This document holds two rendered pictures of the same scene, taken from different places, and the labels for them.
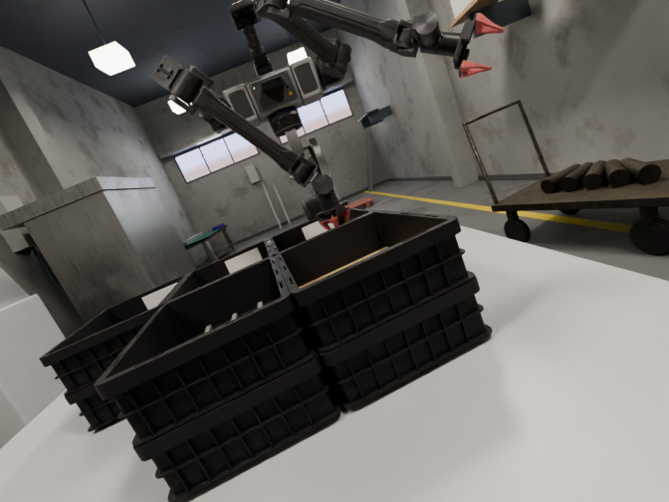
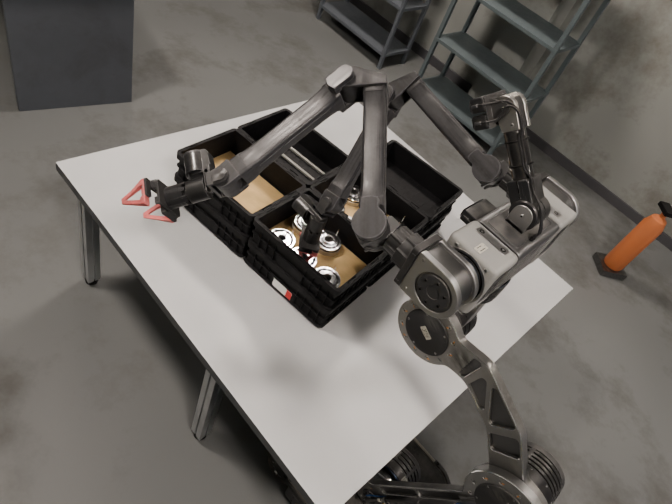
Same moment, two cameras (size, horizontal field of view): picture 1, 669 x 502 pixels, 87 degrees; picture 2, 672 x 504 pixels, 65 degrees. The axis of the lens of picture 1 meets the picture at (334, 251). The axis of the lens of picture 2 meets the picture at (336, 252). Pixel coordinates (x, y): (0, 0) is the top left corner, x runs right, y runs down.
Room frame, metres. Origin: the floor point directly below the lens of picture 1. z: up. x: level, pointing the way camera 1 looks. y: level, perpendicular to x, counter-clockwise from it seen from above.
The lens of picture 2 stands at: (1.86, -1.09, 2.22)
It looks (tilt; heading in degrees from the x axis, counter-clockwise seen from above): 45 degrees down; 121
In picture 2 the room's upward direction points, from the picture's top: 24 degrees clockwise
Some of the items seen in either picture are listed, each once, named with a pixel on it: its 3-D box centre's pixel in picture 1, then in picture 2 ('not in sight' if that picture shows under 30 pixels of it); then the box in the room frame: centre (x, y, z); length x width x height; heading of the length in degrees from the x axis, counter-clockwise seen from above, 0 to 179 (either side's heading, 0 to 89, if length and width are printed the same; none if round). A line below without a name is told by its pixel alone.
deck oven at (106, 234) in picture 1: (123, 262); not in sight; (4.75, 2.63, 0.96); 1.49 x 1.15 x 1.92; 1
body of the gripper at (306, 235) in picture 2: (329, 202); (312, 234); (1.13, -0.04, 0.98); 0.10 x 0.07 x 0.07; 137
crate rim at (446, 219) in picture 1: (348, 245); (242, 171); (0.72, -0.03, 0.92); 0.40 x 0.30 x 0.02; 9
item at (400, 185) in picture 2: (138, 326); (405, 186); (1.02, 0.62, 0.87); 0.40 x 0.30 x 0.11; 9
